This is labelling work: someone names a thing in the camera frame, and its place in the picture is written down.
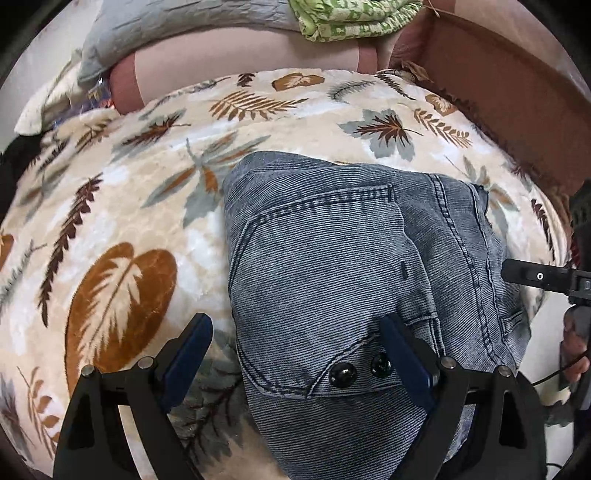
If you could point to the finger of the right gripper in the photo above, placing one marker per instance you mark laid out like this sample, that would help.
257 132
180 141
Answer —
545 277

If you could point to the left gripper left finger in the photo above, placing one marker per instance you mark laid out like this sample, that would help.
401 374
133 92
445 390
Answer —
180 359

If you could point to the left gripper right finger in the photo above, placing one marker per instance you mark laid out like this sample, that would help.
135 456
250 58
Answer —
413 359

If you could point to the blue denim pants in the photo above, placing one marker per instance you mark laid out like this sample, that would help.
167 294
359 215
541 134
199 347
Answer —
318 254

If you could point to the person right hand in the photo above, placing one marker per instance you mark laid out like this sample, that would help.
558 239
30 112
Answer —
574 342

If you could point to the leaf pattern fleece blanket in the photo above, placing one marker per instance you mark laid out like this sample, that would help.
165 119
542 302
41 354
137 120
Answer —
114 238

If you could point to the black cloth on sofa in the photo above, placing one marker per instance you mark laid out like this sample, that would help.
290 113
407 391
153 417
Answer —
14 161

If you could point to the white cream cloth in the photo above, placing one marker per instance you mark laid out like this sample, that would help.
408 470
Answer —
53 98

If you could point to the grey quilted pillow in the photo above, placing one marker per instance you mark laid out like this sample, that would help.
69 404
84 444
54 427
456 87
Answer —
122 27

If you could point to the green patterned folded blanket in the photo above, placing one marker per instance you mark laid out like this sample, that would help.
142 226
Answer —
338 20

